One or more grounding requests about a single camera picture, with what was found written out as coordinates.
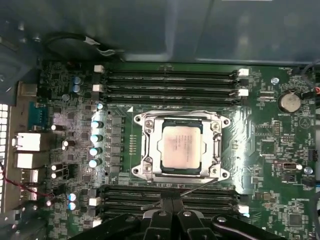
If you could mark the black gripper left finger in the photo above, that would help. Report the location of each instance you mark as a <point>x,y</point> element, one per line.
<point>160,225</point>

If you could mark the silver USB port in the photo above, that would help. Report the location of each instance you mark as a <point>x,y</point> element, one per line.
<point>25,160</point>

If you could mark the teal serial port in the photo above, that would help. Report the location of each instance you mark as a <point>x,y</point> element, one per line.
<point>40,115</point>

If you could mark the green motherboard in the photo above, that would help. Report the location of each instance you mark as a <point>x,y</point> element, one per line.
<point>250,150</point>

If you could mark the silver coin cell battery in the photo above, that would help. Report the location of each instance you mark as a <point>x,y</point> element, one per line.
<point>288,102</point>

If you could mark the black open PC case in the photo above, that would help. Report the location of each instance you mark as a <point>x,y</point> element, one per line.
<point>150,30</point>

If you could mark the silver square CPU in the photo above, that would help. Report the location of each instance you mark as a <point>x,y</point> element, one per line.
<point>181,147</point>

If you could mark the metal socket cover frame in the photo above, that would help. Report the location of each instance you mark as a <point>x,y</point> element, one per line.
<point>150,146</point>

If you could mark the silver motherboard screw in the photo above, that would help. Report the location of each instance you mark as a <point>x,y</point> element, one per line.
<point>275,80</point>
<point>308,170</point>

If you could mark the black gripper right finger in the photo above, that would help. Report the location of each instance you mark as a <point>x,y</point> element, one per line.
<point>186,225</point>

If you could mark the CPU socket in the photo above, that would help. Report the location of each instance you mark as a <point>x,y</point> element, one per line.
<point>138,119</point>

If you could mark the silver network port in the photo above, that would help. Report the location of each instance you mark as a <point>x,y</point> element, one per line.
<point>28,141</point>

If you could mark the black RAM slot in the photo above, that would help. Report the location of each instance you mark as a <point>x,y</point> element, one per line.
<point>120,190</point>
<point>120,200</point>
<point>170,73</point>
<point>170,98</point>
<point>120,209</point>
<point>170,80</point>
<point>170,89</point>

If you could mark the thin metal locking lever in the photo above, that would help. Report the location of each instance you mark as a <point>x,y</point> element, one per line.
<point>200,185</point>
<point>175,112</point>

